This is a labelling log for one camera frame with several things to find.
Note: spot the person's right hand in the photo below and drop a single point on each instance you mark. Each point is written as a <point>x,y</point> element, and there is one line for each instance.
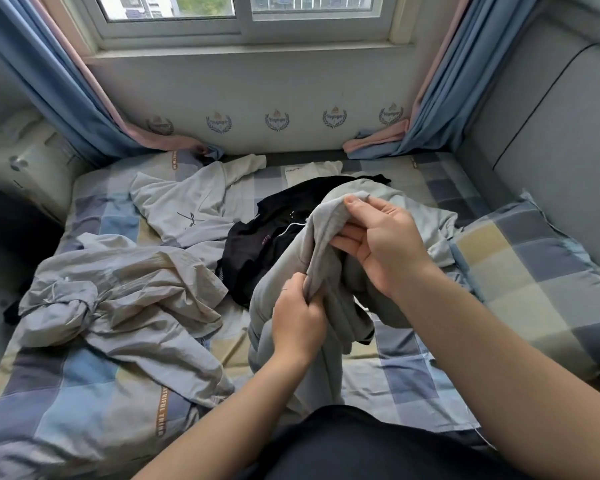
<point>390,250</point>

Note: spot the person's dark shirt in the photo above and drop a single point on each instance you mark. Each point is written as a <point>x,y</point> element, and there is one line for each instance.
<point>360,450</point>

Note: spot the plaid pillow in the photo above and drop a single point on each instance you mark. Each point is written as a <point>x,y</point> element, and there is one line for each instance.
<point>540,275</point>

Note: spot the person's right forearm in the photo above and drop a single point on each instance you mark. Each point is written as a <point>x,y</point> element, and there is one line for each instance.
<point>510,385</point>

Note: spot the grey striped zip hoodie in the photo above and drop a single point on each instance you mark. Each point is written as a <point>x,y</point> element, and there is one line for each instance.
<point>330,385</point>

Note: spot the person's left hand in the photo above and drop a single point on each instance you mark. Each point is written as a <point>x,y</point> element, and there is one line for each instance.
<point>300,325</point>

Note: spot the beige jacket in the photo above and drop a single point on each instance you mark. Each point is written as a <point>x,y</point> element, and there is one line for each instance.
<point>130,305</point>

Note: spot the white framed window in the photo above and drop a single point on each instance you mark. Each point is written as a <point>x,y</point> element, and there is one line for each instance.
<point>240,25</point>

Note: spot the white t-shirt with script print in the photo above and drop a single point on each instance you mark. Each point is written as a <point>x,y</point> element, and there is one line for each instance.
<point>190,210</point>

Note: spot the bed with plaid sheet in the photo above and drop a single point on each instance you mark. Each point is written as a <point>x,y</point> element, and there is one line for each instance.
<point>90,395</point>

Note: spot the person's left forearm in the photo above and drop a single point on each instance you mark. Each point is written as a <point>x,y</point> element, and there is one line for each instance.
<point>230,425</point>

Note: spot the grey padded headboard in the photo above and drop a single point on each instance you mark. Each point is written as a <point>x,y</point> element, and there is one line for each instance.
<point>550,115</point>

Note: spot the black garment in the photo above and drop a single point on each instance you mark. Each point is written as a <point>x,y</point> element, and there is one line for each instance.
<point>260,240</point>

